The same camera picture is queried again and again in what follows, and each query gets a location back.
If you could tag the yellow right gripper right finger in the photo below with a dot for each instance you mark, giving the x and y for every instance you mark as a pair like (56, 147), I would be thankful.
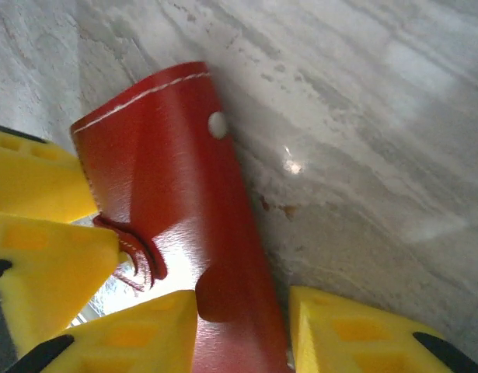
(359, 342)

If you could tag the red leather card holder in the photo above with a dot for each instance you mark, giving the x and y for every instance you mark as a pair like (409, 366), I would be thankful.
(165, 175)

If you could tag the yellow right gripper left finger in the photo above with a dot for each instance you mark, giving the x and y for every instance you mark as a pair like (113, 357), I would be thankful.
(137, 334)

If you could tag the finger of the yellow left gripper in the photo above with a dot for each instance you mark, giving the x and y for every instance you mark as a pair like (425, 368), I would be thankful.
(36, 182)
(56, 272)

